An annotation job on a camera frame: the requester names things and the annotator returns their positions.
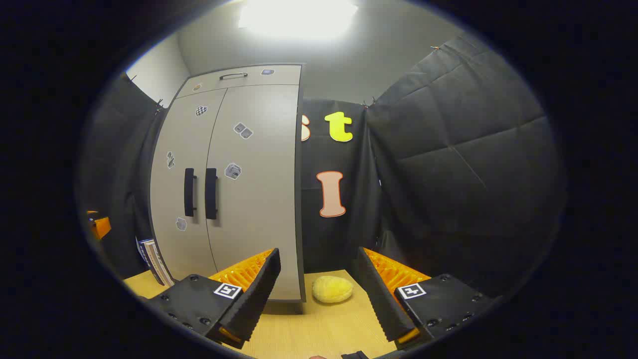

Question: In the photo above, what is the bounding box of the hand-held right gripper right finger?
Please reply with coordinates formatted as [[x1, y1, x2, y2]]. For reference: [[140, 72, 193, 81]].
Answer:
[[355, 247, 499, 351]]

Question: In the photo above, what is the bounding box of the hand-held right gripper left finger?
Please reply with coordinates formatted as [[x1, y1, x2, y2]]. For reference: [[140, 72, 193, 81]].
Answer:
[[145, 248, 281, 350]]

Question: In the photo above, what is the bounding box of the grey double-door shoe cabinet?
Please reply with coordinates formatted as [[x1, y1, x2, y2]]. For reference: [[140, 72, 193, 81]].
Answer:
[[149, 63, 306, 303]]

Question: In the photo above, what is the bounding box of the grey cabinet drawer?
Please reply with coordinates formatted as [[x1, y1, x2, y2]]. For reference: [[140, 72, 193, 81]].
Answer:
[[175, 65, 302, 99]]

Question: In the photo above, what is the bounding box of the dark blue book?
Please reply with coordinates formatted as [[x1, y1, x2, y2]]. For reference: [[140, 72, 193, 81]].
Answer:
[[136, 239, 159, 280]]

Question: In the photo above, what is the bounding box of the yellow round sponge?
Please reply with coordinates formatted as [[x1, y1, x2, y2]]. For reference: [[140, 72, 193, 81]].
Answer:
[[313, 276, 354, 304]]

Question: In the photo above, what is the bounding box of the beige book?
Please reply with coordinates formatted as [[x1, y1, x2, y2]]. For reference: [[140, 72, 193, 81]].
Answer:
[[142, 239, 170, 287]]

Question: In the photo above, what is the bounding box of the grey book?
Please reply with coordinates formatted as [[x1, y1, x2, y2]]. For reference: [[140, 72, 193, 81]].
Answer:
[[150, 240, 176, 286]]

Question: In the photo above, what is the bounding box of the black backdrop cloth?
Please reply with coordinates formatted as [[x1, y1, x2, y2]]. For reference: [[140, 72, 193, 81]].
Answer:
[[80, 32, 566, 300]]

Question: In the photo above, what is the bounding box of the large ceiling light panel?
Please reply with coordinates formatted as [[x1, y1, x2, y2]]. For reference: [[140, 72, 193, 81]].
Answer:
[[238, 0, 359, 40]]

